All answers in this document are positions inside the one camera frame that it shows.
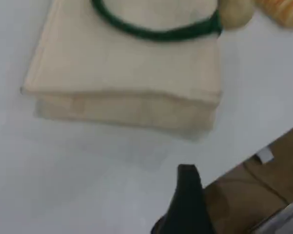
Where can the striped spiral bread loaf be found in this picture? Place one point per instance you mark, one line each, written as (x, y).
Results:
(283, 12)

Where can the brown cardboard box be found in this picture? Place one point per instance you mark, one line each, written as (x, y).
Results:
(254, 190)

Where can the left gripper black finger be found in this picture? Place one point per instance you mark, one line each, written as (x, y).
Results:
(188, 207)

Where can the grey metal frame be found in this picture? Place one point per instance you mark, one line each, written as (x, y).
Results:
(280, 219)

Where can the beige round bun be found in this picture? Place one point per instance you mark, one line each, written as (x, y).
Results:
(235, 13)

